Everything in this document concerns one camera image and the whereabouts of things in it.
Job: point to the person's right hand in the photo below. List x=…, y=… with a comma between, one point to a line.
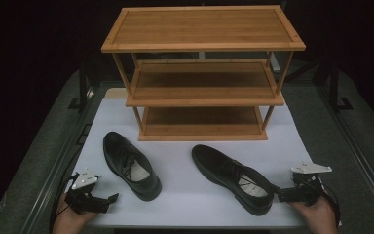
x=321, y=217

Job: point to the person's left hand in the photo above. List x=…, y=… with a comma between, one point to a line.
x=66, y=221

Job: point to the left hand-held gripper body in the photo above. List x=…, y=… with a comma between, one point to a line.
x=84, y=179

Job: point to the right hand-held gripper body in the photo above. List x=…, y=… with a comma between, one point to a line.
x=308, y=185

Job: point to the black metal stand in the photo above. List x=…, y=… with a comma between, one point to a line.
x=82, y=87
x=335, y=87

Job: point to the black leather dress shoe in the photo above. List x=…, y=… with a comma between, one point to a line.
x=120, y=156
x=217, y=164

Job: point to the wooden three-tier shoe rack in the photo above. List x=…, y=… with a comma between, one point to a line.
x=201, y=29

